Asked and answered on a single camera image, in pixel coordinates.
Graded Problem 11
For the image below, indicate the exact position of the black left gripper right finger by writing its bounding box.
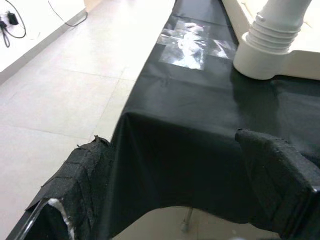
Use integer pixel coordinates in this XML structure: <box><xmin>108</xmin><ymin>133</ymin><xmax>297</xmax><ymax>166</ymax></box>
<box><xmin>234</xmin><ymin>127</ymin><xmax>320</xmax><ymax>240</ymax></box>

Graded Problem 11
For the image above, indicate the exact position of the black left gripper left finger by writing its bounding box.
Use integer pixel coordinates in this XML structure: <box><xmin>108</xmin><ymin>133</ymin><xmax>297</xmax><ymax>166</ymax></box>
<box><xmin>6</xmin><ymin>135</ymin><xmax>116</xmax><ymax>240</ymax></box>

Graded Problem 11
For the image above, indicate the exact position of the white plastic table top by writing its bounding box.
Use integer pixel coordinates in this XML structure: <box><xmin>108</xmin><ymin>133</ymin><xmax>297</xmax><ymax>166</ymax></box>
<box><xmin>221</xmin><ymin>0</ymin><xmax>320</xmax><ymax>81</ymax></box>

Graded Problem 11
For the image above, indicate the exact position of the white plastic table leg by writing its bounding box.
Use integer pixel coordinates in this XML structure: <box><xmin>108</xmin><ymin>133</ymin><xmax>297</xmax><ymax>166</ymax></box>
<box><xmin>247</xmin><ymin>0</ymin><xmax>315</xmax><ymax>55</ymax></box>

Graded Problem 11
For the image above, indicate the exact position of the grey metal table leg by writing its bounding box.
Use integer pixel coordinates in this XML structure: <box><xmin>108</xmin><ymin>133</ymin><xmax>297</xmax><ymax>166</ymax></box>
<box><xmin>181</xmin><ymin>207</ymin><xmax>195</xmax><ymax>233</ymax></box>

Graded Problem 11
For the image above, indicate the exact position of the black tablecloth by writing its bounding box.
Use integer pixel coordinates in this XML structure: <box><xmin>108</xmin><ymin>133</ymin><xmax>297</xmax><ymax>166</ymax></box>
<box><xmin>99</xmin><ymin>0</ymin><xmax>320</xmax><ymax>240</ymax></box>

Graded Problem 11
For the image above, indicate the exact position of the clear tape cross patch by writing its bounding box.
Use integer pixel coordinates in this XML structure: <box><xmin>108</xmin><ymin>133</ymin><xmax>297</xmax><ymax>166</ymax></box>
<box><xmin>157</xmin><ymin>19</ymin><xmax>236</xmax><ymax>70</ymax></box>

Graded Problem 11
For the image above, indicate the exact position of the black power adapter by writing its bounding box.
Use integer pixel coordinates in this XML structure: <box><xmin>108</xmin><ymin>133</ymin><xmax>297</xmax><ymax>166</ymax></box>
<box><xmin>6</xmin><ymin>11</ymin><xmax>20</xmax><ymax>26</ymax></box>

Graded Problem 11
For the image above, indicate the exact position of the looped black adapter cable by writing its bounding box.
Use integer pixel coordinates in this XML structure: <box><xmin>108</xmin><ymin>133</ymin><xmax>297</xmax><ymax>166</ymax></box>
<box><xmin>0</xmin><ymin>0</ymin><xmax>27</xmax><ymax>48</ymax></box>

